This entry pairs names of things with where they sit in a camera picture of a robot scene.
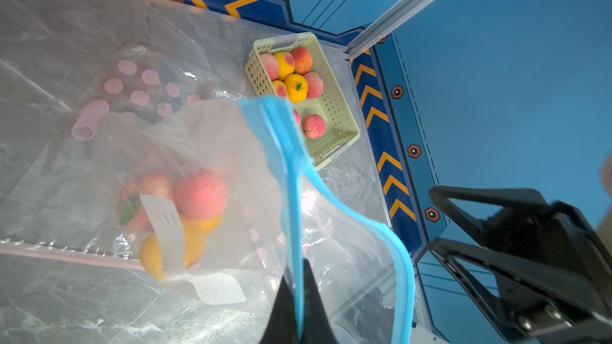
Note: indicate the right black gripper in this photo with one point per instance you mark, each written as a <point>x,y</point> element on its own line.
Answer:
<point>551,282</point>

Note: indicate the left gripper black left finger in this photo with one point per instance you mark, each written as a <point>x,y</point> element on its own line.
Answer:
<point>281,327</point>

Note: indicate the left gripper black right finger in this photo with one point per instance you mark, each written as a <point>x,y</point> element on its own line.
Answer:
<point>317,329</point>

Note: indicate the clear blue-zipper zip bag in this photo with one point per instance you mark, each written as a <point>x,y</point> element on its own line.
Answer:
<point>97,202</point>

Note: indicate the pink-dotted zip bag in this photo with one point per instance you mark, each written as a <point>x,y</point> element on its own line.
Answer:
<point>144,83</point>

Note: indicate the orange topped yellow peach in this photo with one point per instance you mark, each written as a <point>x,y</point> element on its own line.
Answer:
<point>297,88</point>

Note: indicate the green plastic fruit basket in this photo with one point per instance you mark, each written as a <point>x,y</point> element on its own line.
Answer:
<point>342,130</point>

